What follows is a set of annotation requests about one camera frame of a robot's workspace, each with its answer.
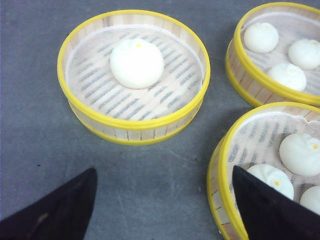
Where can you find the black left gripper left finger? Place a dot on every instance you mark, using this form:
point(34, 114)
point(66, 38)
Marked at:
point(63, 214)

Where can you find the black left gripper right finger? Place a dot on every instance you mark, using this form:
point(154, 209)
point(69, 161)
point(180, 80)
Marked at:
point(269, 215)

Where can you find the steamer basket single bun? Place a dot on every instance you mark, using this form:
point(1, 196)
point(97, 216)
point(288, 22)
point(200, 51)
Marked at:
point(133, 132)

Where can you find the white bun front left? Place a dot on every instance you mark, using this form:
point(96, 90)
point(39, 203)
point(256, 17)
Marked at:
point(274, 178)

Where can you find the white bun front right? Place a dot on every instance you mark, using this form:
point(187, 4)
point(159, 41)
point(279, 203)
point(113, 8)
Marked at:
point(300, 153)

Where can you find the front bamboo steamer basket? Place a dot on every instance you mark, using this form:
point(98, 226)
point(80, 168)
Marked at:
point(223, 207)

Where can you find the white mesh liner front basket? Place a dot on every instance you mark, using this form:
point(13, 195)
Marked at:
point(258, 140)

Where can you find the white mesh liner single basket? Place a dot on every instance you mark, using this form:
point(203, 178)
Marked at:
point(89, 76)

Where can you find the white bun back right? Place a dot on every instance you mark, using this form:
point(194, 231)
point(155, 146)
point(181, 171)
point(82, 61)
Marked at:
point(305, 54)

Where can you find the large white bun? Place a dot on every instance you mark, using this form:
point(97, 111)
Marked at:
point(136, 63)

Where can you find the white bun back left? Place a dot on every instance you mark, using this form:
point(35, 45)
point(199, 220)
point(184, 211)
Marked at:
point(261, 37)

